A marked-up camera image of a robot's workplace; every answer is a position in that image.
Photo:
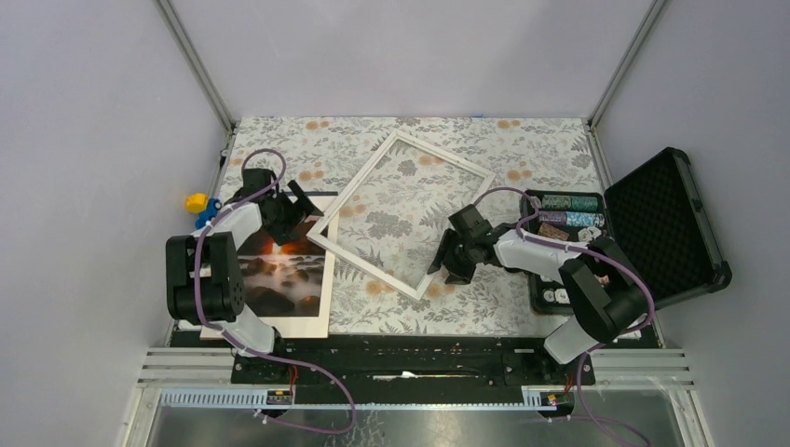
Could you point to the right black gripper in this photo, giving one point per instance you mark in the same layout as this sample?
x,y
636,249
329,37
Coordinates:
x,y
459,275

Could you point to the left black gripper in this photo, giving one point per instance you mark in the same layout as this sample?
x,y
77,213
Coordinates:
x,y
298,211

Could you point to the sunset photo with white mat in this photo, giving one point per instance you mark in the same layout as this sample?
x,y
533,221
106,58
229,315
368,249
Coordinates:
x,y
287,286

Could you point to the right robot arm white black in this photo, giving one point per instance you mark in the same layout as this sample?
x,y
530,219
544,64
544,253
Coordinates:
x,y
607,296

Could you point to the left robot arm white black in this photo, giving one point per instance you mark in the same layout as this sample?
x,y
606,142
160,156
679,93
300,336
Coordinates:
x,y
204,282

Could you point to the floral patterned table mat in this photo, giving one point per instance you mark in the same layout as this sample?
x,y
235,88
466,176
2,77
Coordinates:
x,y
396,218

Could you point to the brown playing card box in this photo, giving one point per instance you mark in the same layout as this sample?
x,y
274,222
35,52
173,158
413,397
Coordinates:
x,y
550,231

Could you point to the yellow blue toy car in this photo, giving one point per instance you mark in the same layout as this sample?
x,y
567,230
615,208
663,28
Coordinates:
x,y
205,208

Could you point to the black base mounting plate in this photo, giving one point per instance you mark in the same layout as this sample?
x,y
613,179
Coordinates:
x,y
402,370

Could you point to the black foam lined case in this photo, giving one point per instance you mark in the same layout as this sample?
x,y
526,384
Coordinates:
x,y
656,215

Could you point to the aluminium rail frame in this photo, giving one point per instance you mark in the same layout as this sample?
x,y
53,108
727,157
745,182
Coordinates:
x,y
201,378

